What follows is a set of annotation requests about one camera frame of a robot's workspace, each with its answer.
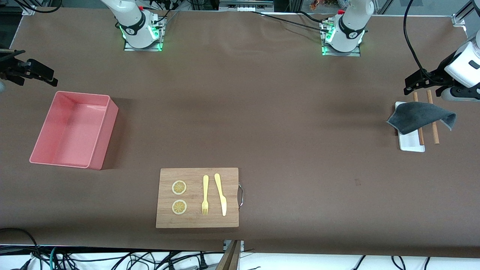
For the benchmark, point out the lemon slice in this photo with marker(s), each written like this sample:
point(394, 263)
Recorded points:
point(179, 207)
point(179, 187)

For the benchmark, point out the white rack base tray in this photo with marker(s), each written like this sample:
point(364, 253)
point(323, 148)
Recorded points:
point(410, 144)

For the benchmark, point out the left wooden chopstick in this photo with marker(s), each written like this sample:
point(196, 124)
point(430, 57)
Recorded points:
point(421, 138)

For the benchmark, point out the pink plastic bin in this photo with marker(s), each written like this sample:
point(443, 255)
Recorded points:
point(75, 131)

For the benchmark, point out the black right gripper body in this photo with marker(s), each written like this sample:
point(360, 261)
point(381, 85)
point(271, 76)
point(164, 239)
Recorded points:
point(10, 69)

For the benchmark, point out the yellow plastic knife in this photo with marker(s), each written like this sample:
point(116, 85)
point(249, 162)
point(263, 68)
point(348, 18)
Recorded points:
point(221, 195)

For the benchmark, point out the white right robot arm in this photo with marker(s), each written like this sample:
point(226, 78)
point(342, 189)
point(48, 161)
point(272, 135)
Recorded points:
point(131, 22)

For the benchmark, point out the right wooden chopstick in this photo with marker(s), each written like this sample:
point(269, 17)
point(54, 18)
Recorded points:
point(435, 137)

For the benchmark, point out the black power plug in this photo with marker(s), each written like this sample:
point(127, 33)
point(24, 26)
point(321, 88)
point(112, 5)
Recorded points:
point(203, 264)

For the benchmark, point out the grey microfibre cloth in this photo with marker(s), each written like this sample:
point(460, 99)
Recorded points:
point(416, 116)

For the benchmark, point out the aluminium frame post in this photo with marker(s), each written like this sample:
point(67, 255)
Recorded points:
point(459, 18)

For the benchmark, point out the wooden cutting board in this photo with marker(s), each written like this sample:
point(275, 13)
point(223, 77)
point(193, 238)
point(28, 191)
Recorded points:
point(195, 221)

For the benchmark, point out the brown wooden beam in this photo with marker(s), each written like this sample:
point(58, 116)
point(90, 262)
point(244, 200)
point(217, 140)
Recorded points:
point(230, 258)

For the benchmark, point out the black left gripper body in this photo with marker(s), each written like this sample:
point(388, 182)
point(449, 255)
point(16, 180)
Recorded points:
point(436, 76)

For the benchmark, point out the yellow plastic fork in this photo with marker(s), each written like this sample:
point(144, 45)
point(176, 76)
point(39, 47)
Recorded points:
point(205, 187)

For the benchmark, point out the grey metal box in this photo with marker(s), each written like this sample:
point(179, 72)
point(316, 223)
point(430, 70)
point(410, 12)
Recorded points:
point(245, 4)

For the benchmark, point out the wooden chopstick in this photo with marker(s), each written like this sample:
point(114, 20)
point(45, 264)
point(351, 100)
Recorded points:
point(435, 137)
point(421, 138)

